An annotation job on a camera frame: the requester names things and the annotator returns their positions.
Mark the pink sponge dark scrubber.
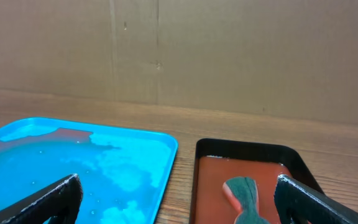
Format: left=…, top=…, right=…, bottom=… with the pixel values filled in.
left=223, top=177, right=269, bottom=224

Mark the teal plastic tray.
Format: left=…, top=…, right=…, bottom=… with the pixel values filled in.
left=0, top=118, right=178, bottom=223

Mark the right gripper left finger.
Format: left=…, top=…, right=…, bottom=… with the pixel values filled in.
left=0, top=174, right=83, bottom=224

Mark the black red-lined tray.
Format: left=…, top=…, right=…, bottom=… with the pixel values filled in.
left=190, top=138, right=322, bottom=223

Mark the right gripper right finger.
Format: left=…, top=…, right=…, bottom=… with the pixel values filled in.
left=274, top=174, right=358, bottom=224

